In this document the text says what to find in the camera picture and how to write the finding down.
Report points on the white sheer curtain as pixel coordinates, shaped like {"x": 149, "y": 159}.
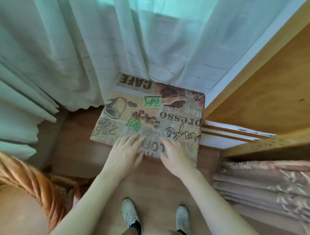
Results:
{"x": 72, "y": 48}

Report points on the brown patterned curtain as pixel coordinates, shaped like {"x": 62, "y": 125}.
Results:
{"x": 266, "y": 188}

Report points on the white shoe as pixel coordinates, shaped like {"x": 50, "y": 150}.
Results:
{"x": 182, "y": 218}
{"x": 129, "y": 210}

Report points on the person's right forearm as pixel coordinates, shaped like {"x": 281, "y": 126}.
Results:
{"x": 218, "y": 205}

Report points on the person's right hand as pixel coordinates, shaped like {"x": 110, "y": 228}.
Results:
{"x": 176, "y": 159}

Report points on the wooden rattan chair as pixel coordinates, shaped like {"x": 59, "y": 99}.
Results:
{"x": 65, "y": 191}

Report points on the wooden door frame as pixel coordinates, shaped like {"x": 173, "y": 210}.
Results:
{"x": 266, "y": 92}

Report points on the person's left hand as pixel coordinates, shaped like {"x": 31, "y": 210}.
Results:
{"x": 123, "y": 157}

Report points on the coffee print cushion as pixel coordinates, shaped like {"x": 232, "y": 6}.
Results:
{"x": 150, "y": 113}

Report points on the person's left forearm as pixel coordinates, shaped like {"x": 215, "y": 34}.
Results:
{"x": 87, "y": 205}

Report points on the black left sock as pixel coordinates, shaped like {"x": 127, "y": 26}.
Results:
{"x": 136, "y": 227}

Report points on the white striped door sill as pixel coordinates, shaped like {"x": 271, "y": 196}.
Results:
{"x": 230, "y": 135}

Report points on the white left shoe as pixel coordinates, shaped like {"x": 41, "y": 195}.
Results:
{"x": 129, "y": 210}

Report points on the white right shoe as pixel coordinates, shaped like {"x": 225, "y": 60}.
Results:
{"x": 182, "y": 218}

